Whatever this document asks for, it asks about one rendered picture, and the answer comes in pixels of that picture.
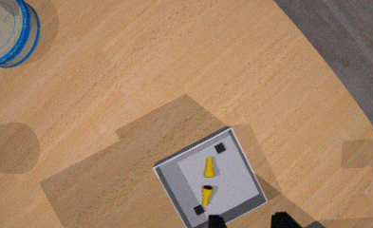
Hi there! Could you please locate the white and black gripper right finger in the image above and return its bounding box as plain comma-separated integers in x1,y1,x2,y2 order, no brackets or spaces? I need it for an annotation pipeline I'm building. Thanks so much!
270,212,303,228

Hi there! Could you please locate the grey open square box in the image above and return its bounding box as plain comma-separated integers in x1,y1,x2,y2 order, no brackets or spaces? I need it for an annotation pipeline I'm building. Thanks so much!
153,126,268,228

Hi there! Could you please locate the round grey tin with blue rim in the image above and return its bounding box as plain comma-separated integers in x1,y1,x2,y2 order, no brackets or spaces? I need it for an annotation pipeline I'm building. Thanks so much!
0,0,41,68

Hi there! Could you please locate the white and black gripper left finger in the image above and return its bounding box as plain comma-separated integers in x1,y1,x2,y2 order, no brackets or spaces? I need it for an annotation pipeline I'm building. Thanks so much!
208,215,227,228

